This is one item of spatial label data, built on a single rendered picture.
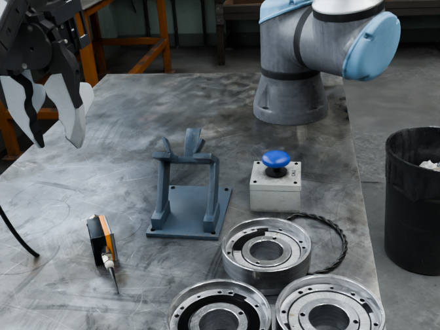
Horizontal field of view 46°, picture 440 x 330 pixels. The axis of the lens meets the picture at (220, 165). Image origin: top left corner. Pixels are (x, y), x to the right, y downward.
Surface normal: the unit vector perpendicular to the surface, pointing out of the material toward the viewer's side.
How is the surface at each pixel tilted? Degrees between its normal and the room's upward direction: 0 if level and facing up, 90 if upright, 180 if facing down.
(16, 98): 93
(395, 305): 0
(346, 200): 0
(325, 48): 98
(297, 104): 72
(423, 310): 0
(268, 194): 90
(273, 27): 87
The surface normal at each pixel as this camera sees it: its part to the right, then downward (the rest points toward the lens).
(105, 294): -0.06, -0.88
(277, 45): -0.71, 0.47
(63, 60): -0.23, 0.51
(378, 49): 0.66, 0.43
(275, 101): -0.54, 0.14
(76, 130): 0.44, 0.67
